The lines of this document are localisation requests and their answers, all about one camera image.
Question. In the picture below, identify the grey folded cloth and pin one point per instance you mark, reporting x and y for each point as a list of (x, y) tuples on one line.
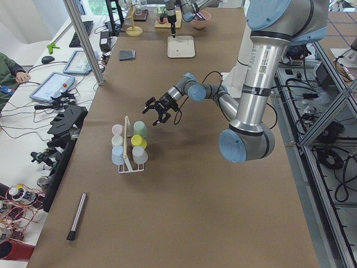
[(125, 55)]

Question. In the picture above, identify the black stand fixture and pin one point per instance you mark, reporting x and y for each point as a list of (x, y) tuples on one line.
[(65, 128)]

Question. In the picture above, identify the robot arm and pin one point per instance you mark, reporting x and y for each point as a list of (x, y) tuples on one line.
[(273, 26), (189, 9)]

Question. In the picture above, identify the grey cup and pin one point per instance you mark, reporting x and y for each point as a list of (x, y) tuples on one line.
[(140, 155)]

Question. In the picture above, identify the cream rabbit tray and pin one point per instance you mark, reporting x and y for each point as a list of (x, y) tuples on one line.
[(180, 47)]

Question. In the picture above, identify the light blue cup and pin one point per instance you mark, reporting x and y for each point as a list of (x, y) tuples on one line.
[(117, 155)]

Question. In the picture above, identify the copper wire bottle basket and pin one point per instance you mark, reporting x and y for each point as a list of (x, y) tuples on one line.
[(15, 217)]

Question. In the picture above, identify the pink bowl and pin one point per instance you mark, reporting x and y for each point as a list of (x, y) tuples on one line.
[(201, 20)]

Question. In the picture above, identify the wooden cutting board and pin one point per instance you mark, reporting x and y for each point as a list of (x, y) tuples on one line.
[(166, 24)]

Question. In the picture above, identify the stacked green bowls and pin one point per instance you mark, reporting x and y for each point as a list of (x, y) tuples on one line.
[(160, 14)]

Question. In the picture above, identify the aluminium frame post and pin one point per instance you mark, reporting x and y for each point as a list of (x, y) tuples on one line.
[(75, 17)]

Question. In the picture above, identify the pink cup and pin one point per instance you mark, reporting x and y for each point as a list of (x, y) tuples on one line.
[(117, 129)]

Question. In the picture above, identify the white wire cup rack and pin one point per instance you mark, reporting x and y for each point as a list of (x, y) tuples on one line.
[(127, 167)]

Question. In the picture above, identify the green plastic clamp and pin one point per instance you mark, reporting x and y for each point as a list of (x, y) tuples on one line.
[(51, 47)]

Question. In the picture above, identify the cream white cup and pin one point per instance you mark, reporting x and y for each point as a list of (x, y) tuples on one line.
[(117, 140)]

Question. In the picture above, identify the wooden mug tree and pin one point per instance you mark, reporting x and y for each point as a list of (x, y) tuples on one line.
[(132, 30)]

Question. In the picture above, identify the near teach pendant tablet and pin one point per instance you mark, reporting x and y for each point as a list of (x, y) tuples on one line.
[(53, 87)]

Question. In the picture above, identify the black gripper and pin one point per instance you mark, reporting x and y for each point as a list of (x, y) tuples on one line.
[(170, 15), (167, 101)]

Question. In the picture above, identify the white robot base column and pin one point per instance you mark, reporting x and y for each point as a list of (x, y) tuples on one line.
[(235, 79)]

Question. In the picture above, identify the teach pendant tablet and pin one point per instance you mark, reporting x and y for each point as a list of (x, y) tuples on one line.
[(53, 87), (78, 64)]

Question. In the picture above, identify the tea bottle white cap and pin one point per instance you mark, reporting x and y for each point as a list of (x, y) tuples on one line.
[(22, 195)]

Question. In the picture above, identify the far teach pendant tablet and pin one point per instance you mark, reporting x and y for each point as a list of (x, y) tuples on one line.
[(78, 64)]

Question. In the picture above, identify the small black box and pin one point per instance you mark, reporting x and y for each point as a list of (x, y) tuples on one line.
[(105, 41)]

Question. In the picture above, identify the black computer mouse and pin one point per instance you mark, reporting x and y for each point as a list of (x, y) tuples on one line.
[(47, 59)]

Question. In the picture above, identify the yellow cup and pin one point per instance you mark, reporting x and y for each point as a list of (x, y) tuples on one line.
[(138, 140)]

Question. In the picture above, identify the seated person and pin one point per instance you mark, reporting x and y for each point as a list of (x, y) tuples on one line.
[(12, 75)]

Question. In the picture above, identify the green cup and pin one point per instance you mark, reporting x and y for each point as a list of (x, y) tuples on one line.
[(140, 128)]

